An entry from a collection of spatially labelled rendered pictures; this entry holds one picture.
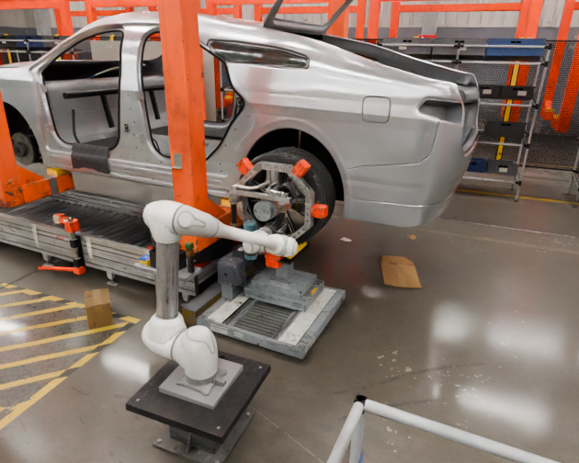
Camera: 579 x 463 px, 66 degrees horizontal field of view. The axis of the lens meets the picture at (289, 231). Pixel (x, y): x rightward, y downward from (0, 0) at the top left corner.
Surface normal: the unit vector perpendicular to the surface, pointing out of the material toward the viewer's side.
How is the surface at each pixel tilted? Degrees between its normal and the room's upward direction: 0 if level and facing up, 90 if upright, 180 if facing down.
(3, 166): 90
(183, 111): 90
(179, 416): 0
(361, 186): 90
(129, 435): 0
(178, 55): 90
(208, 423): 0
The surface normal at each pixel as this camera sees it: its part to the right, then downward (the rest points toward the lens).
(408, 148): -0.41, 0.33
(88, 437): 0.02, -0.93
